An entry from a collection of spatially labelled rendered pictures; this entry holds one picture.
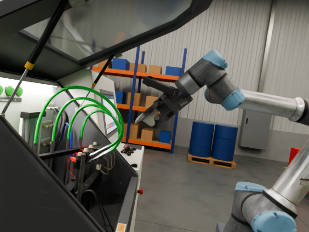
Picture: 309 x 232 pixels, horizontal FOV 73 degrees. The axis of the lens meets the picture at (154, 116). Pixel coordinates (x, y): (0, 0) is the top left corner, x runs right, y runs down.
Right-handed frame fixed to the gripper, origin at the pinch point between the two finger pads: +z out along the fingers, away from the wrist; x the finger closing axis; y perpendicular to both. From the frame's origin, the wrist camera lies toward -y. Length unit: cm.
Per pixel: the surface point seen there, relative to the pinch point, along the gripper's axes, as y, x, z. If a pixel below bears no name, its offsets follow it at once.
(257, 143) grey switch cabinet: 314, 610, 8
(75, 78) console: -42, 41, 32
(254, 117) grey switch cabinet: 245, 626, -35
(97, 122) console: -13, 39, 40
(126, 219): 26.4, -9.6, 27.1
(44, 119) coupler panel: -32, 20, 51
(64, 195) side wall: 2.7, -28.5, 20.3
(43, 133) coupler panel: -27, 19, 57
